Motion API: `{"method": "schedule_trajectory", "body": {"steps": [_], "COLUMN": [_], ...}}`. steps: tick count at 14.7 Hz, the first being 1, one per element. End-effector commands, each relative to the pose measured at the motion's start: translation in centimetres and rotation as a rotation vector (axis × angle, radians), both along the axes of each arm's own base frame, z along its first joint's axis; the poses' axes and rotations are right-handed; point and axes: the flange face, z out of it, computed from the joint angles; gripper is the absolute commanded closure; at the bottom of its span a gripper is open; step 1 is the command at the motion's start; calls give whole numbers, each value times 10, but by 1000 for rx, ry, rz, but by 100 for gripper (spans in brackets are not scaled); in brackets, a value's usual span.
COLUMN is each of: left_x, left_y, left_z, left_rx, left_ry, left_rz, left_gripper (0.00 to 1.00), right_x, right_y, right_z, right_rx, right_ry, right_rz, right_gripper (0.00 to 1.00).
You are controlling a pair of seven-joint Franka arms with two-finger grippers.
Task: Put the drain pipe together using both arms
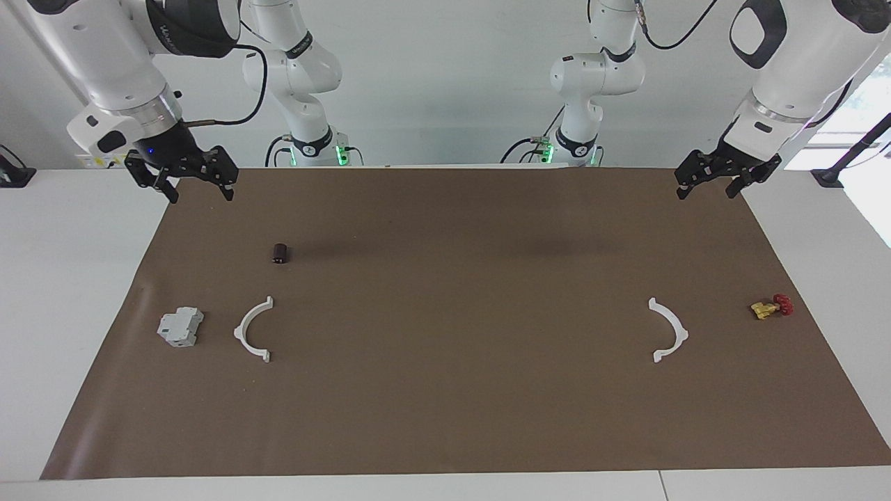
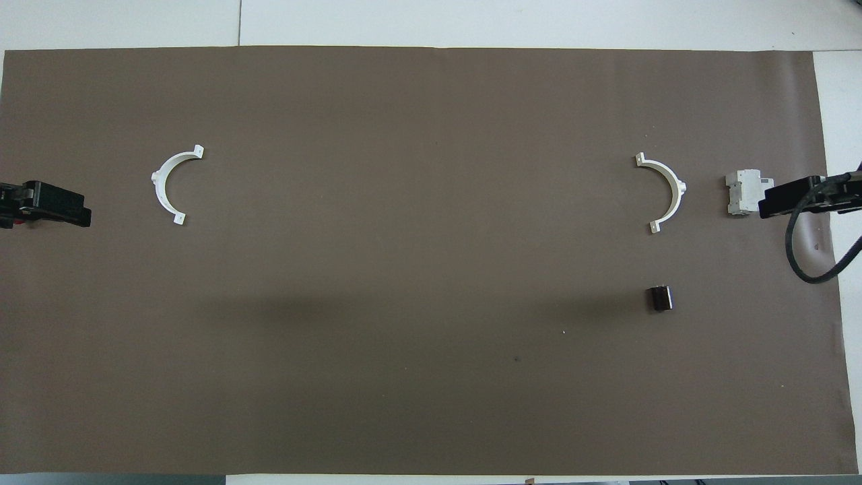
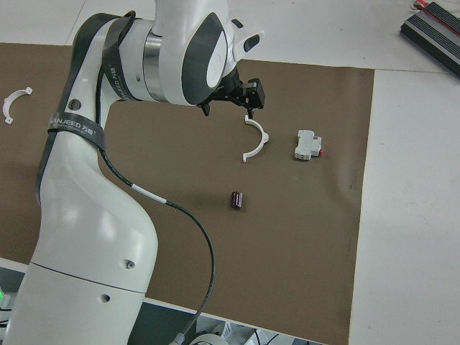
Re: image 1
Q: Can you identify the brass valve red handle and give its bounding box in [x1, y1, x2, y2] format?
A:
[750, 294, 794, 321]

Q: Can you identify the grey circuit breaker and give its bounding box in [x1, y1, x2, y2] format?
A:
[157, 307, 205, 349]

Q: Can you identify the white half ring pipe clamp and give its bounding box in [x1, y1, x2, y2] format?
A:
[647, 297, 690, 364]
[233, 296, 274, 364]

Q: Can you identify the black stand with pole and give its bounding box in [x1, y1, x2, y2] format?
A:
[811, 111, 891, 190]

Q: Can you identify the black stand foot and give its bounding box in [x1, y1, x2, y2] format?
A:
[0, 145, 37, 189]

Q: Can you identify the brown table mat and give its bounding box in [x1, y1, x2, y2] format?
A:
[40, 166, 891, 481]

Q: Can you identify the black base cable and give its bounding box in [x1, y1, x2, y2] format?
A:
[500, 104, 565, 166]
[265, 135, 293, 168]

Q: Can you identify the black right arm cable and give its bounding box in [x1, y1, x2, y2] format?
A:
[182, 21, 269, 127]

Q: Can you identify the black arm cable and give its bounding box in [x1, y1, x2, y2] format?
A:
[637, 0, 854, 129]
[182, 21, 269, 127]

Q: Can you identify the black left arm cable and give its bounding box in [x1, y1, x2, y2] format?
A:
[637, 0, 854, 129]

